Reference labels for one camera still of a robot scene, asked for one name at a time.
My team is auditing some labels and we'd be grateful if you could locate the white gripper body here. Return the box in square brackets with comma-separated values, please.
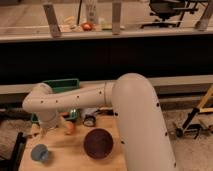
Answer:
[39, 117, 62, 130]

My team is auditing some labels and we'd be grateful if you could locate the red-orange apple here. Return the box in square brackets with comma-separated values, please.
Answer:
[65, 121, 75, 135]

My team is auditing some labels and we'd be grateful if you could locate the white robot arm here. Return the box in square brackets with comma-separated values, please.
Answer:
[22, 73, 179, 171]

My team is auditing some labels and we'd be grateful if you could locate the small round can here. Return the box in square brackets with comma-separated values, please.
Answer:
[83, 114, 96, 127]

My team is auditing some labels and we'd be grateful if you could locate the blue cup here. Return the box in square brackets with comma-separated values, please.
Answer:
[31, 144, 49, 162]

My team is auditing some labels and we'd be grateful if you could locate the green plastic bin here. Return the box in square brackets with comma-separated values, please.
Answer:
[30, 78, 81, 123]

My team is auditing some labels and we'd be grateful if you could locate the dark red bowl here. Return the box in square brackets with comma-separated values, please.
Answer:
[83, 128, 113, 159]

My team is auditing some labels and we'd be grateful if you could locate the black chair at left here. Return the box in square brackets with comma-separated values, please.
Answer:
[0, 132, 26, 171]

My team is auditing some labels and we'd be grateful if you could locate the yellow black tripod stand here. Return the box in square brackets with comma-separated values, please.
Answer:
[175, 84, 213, 138]

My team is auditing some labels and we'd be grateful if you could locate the black office chair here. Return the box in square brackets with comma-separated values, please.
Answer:
[141, 0, 198, 28]

